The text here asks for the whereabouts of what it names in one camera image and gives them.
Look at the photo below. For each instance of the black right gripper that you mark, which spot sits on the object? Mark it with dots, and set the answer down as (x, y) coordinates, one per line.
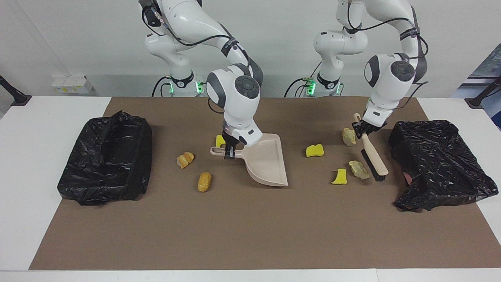
(230, 140)

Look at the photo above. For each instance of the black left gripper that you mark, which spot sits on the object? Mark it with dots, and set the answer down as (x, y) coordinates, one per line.
(373, 127)

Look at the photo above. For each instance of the yellow sponge piece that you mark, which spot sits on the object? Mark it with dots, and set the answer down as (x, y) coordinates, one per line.
(340, 177)
(314, 150)
(219, 141)

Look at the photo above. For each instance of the pale striped bread piece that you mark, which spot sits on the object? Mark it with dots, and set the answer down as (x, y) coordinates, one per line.
(348, 138)

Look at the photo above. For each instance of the beige brush with black bristles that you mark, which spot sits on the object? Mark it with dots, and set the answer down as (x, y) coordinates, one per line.
(375, 160)

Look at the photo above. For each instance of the pale flaky bread piece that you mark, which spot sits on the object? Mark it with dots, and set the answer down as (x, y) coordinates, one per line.
(358, 169)

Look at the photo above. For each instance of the beige plastic dustpan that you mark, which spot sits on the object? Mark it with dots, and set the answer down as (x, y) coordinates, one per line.
(270, 164)

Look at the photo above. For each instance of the brown oval bread roll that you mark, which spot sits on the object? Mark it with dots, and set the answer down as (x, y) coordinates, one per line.
(204, 182)

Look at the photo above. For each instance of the orange striped croissant piece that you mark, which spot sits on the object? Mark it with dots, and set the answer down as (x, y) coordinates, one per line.
(185, 159)

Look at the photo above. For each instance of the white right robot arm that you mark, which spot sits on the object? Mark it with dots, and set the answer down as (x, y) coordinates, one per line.
(235, 90)

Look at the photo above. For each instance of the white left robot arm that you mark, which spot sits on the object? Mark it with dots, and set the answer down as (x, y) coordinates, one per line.
(387, 74)

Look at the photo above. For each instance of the pink plastic bin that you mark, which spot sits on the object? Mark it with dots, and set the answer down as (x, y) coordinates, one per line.
(408, 179)

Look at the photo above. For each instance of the black trash bag bin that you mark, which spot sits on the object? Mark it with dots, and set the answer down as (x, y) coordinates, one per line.
(442, 164)
(105, 156)

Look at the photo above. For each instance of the brown table mat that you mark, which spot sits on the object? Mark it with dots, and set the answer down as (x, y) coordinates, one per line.
(250, 235)

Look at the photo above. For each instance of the black stand leg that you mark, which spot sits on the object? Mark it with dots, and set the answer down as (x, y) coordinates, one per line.
(17, 98)
(475, 102)

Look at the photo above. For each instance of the blue grey background panel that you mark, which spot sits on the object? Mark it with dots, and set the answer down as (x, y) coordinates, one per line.
(487, 64)

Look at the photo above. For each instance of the white wall socket box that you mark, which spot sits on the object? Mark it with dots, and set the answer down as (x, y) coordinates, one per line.
(72, 84)

